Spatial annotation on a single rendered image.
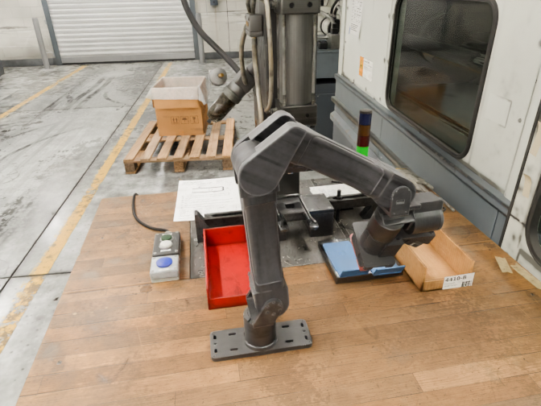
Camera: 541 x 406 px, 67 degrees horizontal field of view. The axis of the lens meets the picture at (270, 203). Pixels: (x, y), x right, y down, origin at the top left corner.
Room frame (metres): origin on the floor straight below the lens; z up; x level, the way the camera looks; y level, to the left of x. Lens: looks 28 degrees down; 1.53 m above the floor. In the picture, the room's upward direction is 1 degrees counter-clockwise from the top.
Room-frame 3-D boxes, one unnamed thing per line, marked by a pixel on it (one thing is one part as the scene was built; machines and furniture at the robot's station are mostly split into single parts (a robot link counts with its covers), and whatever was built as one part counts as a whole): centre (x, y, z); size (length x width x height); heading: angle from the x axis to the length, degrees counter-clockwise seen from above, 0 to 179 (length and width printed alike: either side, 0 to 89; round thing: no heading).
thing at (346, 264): (0.83, -0.18, 0.93); 0.15 x 0.07 x 0.03; 9
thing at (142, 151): (4.12, 0.87, 0.07); 1.20 x 1.00 x 0.14; 3
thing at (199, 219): (0.98, 0.18, 0.95); 0.06 x 0.03 x 0.09; 99
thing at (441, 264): (0.87, -0.39, 0.93); 0.25 x 0.13 x 0.08; 9
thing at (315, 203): (1.02, -0.07, 0.98); 0.20 x 0.10 x 0.01; 99
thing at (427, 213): (0.66, -0.25, 1.17); 0.12 x 0.09 x 0.12; 102
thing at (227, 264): (0.82, 0.10, 0.93); 0.25 x 0.12 x 0.06; 9
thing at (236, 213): (0.99, 0.11, 0.95); 0.15 x 0.03 x 0.10; 99
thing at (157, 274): (0.83, 0.27, 0.90); 0.07 x 0.07 x 0.06; 9
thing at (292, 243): (1.10, -0.08, 0.88); 0.65 x 0.50 x 0.03; 99
